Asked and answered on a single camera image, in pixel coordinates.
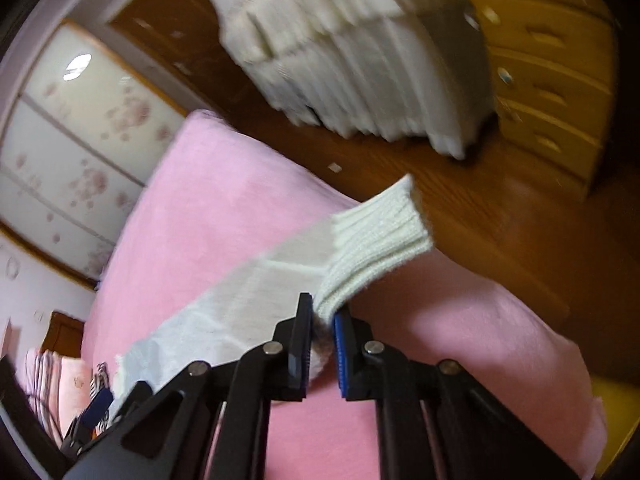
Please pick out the cream lace covered furniture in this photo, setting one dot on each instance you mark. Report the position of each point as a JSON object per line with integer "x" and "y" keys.
{"x": 391, "y": 68}

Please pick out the dark brown wooden door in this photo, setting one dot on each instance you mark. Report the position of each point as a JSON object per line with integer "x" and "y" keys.
{"x": 183, "y": 36}

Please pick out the grey diamond knit sweater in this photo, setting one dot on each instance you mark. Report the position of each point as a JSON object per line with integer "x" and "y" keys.
{"x": 333, "y": 260}

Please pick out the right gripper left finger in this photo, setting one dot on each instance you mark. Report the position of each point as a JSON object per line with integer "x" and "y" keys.
{"x": 208, "y": 422}

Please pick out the striped folded garment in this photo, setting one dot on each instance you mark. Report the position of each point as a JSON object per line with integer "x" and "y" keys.
{"x": 100, "y": 384}

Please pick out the dark wooden headboard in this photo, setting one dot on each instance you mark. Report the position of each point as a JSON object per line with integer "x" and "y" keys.
{"x": 64, "y": 335}

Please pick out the wooden drawer cabinet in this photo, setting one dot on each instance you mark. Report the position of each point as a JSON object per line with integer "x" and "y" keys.
{"x": 554, "y": 66}

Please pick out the pink cartoon folded quilt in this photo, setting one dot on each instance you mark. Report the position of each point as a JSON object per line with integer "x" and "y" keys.
{"x": 71, "y": 392}

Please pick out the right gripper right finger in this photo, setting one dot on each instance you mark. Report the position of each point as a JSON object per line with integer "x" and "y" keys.
{"x": 435, "y": 421}

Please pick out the floral sliding wardrobe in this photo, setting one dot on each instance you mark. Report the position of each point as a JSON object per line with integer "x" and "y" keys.
{"x": 81, "y": 141}

